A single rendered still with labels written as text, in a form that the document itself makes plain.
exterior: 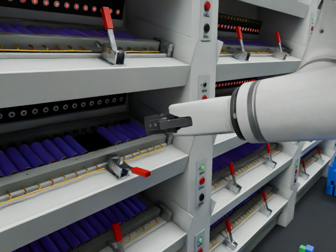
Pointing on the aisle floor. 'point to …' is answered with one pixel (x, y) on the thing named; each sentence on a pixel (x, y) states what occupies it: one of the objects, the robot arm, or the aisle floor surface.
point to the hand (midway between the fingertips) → (162, 123)
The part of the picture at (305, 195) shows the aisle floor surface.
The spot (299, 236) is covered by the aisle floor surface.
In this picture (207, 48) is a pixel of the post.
